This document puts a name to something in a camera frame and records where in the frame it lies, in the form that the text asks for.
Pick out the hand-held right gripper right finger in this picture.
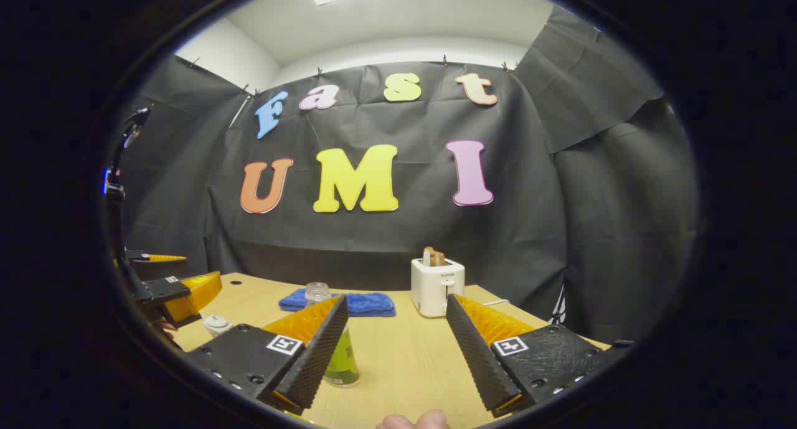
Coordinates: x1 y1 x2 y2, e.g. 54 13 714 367
445 293 634 418

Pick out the blue towel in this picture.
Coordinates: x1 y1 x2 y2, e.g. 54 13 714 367
278 289 396 318

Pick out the black backdrop cloth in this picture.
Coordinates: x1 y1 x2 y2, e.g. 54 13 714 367
118 6 701 346

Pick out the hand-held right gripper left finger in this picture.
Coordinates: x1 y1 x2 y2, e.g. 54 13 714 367
186 294 349 416

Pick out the white toaster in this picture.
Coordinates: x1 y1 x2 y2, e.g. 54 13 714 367
411 258 466 318

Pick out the clear green label water bottle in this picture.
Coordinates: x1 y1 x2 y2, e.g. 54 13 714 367
304 282 361 389

